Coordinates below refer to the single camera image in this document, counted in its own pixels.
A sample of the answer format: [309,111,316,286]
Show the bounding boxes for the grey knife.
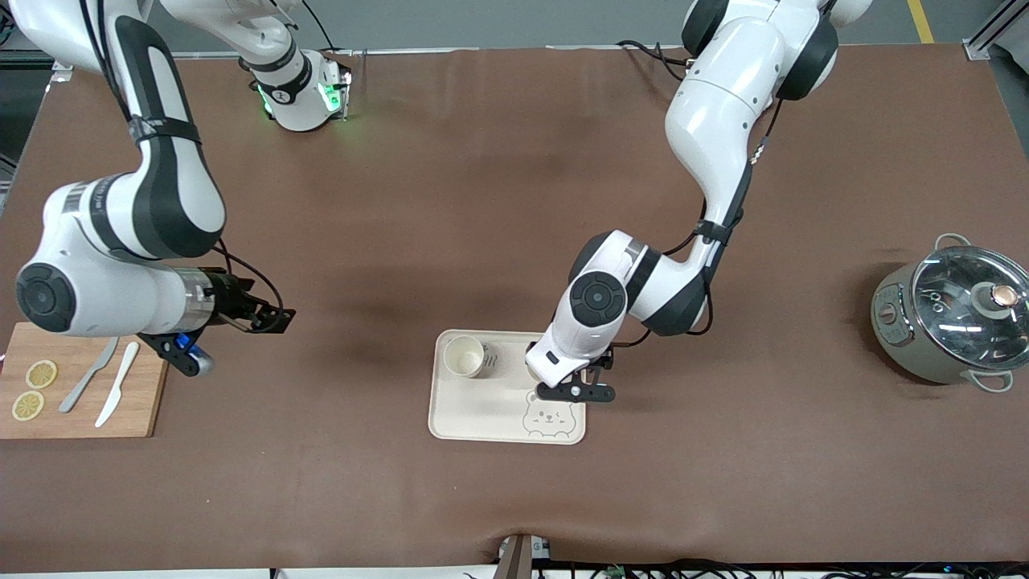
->
[59,336,120,414]

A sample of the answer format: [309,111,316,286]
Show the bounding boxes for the white knife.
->
[95,342,141,429]

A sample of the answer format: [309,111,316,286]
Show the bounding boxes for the glass pot lid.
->
[912,245,1029,372]

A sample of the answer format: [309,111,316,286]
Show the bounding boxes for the cream paper cup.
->
[444,335,487,379]

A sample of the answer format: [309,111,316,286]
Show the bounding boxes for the black power cable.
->
[617,39,696,85]
[301,8,337,51]

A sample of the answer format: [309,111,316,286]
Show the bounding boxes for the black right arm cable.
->
[80,0,284,310]

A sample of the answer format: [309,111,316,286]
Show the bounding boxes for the grey metal clamp bracket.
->
[494,533,553,579]

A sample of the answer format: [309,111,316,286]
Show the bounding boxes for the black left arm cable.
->
[627,96,785,347]

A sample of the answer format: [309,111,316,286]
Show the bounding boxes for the grey pot with glass lid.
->
[871,233,1029,393]

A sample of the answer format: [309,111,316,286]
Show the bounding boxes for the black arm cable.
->
[627,96,785,347]
[80,0,284,310]

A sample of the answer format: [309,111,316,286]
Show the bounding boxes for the wooden cutting board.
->
[0,322,170,440]

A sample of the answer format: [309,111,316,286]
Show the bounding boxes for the white tray with bear print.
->
[428,329,587,446]

